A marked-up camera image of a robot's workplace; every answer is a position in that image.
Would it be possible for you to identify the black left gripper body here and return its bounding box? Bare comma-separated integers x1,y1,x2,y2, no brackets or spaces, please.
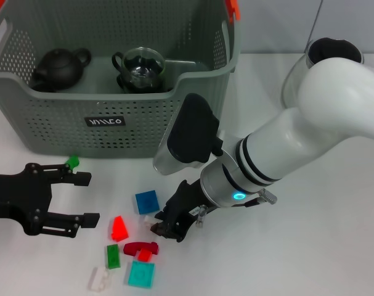
0,162,52,236

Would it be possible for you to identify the dark red arch block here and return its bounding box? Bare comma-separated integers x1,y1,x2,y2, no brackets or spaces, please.
123,241,160,257

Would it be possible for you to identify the right gripper silver plug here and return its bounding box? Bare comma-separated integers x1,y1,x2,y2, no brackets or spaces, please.
196,205,208,229

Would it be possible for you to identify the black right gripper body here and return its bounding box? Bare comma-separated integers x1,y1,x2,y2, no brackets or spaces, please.
164,179,213,234

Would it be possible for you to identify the black clay teapot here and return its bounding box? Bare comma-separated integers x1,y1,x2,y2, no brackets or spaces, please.
31,47,92,92

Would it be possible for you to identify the glass teacup black sleeve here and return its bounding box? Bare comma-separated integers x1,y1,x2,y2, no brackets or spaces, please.
115,73,172,94
112,46,166,81

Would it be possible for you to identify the grey perforated plastic storage bin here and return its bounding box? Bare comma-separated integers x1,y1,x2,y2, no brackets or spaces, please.
0,0,242,158

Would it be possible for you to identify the bright red curved block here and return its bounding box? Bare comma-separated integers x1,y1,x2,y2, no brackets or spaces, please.
111,215,131,242

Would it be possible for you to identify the green toy brick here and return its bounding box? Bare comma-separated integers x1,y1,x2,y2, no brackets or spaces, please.
105,244,122,269
65,155,81,170

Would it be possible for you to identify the blue square plate block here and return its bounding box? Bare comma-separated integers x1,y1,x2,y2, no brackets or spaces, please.
134,190,160,215

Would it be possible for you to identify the teal square plate block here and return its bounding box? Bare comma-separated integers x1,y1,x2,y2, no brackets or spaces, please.
127,260,156,289

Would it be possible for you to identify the white toy brick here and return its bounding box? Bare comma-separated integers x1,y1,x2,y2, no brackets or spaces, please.
87,266,112,292
142,215,158,229

